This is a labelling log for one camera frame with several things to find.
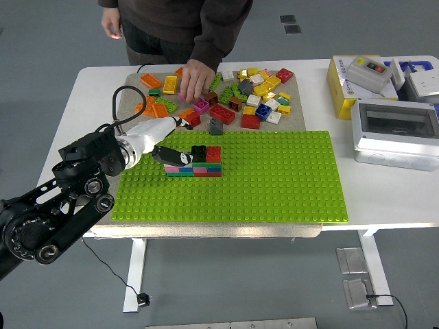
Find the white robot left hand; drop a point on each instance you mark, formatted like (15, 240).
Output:
(151, 132)

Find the person's right hand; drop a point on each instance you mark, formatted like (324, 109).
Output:
(112, 22)

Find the person's left hand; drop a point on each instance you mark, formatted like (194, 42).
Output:
(197, 80)

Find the black four-stud brick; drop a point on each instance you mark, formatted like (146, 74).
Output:
(199, 152)

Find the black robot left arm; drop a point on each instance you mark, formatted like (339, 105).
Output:
(85, 154)

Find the person's right forearm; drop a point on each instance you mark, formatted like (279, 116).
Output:
(108, 2)

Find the person's left forearm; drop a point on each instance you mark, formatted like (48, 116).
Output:
(219, 37)

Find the lime green eight-stud brick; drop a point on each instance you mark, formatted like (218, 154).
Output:
(167, 104)
(217, 82)
(225, 95)
(238, 92)

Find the orange eight-stud brick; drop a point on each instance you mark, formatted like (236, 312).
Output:
(150, 81)
(178, 72)
(151, 109)
(160, 110)
(185, 113)

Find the brown four-stud brick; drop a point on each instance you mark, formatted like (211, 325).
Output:
(235, 103)
(212, 98)

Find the yellow eight-stud brick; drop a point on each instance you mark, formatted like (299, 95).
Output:
(170, 85)

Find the white four-stud brick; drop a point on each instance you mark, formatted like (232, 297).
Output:
(272, 103)
(227, 75)
(257, 79)
(273, 117)
(253, 100)

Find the red four-stud brick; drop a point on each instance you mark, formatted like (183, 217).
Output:
(194, 118)
(285, 75)
(214, 154)

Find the small dark green brick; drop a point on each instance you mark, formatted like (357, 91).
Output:
(282, 101)
(154, 92)

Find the red eight-stud brick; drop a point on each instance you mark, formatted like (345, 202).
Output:
(222, 113)

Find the pink flat brick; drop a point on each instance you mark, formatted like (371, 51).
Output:
(172, 169)
(200, 169)

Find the yellow small brick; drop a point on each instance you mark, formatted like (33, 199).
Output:
(249, 110)
(268, 96)
(270, 88)
(259, 90)
(273, 81)
(243, 74)
(284, 109)
(284, 95)
(252, 71)
(264, 74)

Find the dark grey sloped brick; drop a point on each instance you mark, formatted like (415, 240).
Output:
(216, 127)
(245, 86)

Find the blue flat brick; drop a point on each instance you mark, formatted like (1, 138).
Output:
(214, 169)
(186, 169)

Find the green flat brick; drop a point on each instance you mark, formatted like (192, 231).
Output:
(180, 174)

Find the dark green tall brick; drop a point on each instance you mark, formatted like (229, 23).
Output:
(209, 164)

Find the red six-stud brick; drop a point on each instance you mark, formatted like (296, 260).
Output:
(250, 121)

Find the red flat brick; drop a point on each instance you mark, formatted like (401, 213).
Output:
(207, 174)

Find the small pink brick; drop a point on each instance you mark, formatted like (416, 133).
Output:
(267, 71)

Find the blue four-stud brick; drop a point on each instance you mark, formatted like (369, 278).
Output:
(263, 111)

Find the green studded baseplate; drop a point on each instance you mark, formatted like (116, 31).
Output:
(274, 178)

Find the person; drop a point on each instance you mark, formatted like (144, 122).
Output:
(164, 24)

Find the grey-brown mat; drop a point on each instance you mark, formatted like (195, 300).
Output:
(297, 120)

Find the black floor cover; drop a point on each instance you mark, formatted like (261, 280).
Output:
(287, 18)
(292, 29)

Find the yellow and white carton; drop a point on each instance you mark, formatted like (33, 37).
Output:
(337, 92)

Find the white table leg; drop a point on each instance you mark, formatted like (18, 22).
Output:
(134, 274)
(374, 260)

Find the white plastic plate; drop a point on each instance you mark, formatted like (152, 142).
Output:
(398, 73)

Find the white windowed distribution box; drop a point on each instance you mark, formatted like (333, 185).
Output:
(394, 144)

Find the long metal floor plate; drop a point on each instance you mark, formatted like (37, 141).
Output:
(231, 324)

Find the blue plastic bin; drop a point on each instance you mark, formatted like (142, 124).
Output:
(423, 64)

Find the grey push-button switch box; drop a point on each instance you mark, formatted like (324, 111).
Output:
(363, 73)

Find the white wall socket panel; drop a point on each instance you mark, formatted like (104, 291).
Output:
(425, 84)

